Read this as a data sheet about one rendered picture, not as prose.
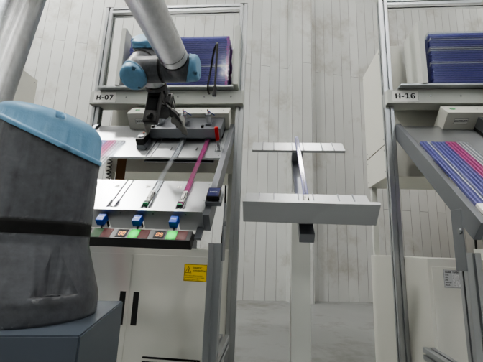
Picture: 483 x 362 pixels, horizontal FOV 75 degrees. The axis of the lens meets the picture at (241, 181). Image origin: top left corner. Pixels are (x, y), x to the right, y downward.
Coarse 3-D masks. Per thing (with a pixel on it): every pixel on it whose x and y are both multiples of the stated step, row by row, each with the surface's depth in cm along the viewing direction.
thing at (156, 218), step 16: (96, 208) 95; (112, 208) 95; (128, 208) 94; (144, 208) 94; (160, 208) 94; (96, 224) 98; (112, 224) 98; (128, 224) 97; (144, 224) 96; (160, 224) 96; (192, 224) 95
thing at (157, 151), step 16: (112, 128) 156; (128, 128) 155; (128, 144) 139; (160, 144) 138; (176, 144) 137; (192, 144) 137; (208, 144) 135; (144, 160) 135; (160, 160) 134; (176, 160) 134; (192, 160) 133; (208, 160) 133
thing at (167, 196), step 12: (108, 180) 113; (120, 180) 113; (132, 180) 113; (144, 180) 112; (96, 192) 106; (108, 192) 106; (120, 192) 106; (132, 192) 106; (144, 192) 106; (156, 192) 105; (168, 192) 105; (180, 192) 105; (192, 192) 105; (204, 192) 104; (96, 204) 101; (108, 204) 99; (120, 204) 100; (132, 204) 100; (156, 204) 100; (168, 204) 100; (192, 204) 99; (204, 204) 99
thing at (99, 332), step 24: (96, 312) 36; (120, 312) 43; (0, 336) 26; (24, 336) 27; (48, 336) 27; (72, 336) 27; (96, 336) 32; (0, 360) 26; (24, 360) 26; (48, 360) 26; (72, 360) 27; (96, 360) 33
